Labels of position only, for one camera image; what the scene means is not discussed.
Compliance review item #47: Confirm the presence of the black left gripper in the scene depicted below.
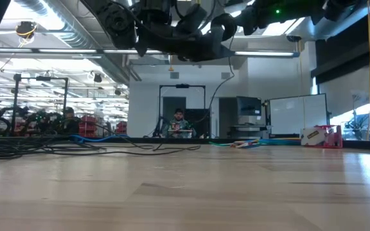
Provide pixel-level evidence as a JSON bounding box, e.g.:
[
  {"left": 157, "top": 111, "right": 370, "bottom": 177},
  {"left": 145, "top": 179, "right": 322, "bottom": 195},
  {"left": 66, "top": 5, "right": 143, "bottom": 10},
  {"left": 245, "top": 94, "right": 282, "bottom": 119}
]
[{"left": 136, "top": 0, "right": 236, "bottom": 63}]

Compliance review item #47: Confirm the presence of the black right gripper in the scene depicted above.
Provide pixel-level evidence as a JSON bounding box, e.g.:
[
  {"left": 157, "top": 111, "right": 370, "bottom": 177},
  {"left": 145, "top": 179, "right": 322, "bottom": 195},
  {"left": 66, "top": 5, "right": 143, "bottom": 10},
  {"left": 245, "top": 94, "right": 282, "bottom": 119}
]
[{"left": 235, "top": 0, "right": 328, "bottom": 37}]

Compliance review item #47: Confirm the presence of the black monitor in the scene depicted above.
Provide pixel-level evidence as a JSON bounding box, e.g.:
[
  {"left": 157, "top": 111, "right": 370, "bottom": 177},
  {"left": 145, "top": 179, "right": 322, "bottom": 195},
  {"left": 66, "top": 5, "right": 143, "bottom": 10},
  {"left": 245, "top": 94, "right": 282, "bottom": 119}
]
[{"left": 236, "top": 96, "right": 263, "bottom": 117}]

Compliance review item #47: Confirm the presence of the person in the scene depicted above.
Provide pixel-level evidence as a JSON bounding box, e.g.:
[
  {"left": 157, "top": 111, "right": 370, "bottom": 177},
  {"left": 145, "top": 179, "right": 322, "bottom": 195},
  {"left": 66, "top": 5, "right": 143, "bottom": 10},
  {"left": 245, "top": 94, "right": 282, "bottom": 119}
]
[
  {"left": 159, "top": 108, "right": 198, "bottom": 139},
  {"left": 62, "top": 107, "right": 82, "bottom": 134}
]

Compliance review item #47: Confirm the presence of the whiteboard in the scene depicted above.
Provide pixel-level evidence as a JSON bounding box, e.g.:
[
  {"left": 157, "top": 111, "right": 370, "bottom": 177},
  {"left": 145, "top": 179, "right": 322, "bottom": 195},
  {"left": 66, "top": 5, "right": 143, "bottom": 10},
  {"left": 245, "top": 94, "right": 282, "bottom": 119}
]
[{"left": 269, "top": 93, "right": 329, "bottom": 136}]

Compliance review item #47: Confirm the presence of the bundle of coloured tubes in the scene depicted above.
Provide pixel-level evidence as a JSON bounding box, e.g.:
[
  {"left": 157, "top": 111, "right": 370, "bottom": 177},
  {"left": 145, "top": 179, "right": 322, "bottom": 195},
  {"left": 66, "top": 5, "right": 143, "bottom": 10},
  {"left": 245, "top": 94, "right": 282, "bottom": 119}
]
[{"left": 242, "top": 136, "right": 301, "bottom": 144}]

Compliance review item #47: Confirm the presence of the long ceiling light bar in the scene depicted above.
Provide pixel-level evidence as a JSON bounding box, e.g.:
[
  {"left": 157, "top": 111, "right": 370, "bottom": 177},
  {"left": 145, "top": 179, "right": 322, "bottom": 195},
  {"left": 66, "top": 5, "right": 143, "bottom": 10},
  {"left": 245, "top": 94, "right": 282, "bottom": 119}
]
[{"left": 0, "top": 47, "right": 301, "bottom": 59}]

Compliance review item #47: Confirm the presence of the red tape dispenser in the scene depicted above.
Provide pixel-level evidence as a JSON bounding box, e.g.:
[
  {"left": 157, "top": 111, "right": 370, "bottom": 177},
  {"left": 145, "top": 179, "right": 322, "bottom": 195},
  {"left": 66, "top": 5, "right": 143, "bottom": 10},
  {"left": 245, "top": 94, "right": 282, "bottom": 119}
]
[{"left": 313, "top": 124, "right": 344, "bottom": 150}]

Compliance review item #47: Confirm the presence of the black robot station frame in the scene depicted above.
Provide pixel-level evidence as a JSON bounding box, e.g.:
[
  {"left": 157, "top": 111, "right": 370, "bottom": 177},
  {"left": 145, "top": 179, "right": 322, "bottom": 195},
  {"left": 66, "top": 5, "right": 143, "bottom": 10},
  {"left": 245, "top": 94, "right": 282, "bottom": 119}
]
[
  {"left": 157, "top": 83, "right": 207, "bottom": 139},
  {"left": 11, "top": 73, "right": 70, "bottom": 137}
]

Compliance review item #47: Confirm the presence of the bundle of coloured cables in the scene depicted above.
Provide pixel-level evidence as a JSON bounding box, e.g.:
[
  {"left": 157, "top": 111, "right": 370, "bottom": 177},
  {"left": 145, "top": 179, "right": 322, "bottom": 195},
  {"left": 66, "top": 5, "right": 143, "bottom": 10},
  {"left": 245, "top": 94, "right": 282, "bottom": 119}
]
[{"left": 209, "top": 139, "right": 301, "bottom": 148}]

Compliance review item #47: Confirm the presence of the colourful cable bundle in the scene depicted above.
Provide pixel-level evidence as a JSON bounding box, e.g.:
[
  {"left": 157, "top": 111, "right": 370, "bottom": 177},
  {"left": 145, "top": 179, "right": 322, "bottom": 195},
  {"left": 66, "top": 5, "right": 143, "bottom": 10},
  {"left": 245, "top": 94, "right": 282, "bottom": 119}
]
[{"left": 229, "top": 140, "right": 252, "bottom": 148}]

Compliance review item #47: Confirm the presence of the yellow hanging cable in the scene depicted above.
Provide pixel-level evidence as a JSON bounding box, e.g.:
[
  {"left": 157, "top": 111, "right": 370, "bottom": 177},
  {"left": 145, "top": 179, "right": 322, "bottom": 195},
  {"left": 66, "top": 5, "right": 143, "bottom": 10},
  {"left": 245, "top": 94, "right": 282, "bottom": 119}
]
[{"left": 366, "top": 0, "right": 370, "bottom": 141}]

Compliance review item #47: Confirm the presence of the black ceiling cord reel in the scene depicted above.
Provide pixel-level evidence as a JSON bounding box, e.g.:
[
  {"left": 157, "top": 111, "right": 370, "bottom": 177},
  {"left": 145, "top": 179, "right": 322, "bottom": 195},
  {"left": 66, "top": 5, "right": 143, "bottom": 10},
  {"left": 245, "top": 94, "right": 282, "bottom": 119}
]
[{"left": 15, "top": 21, "right": 39, "bottom": 46}]

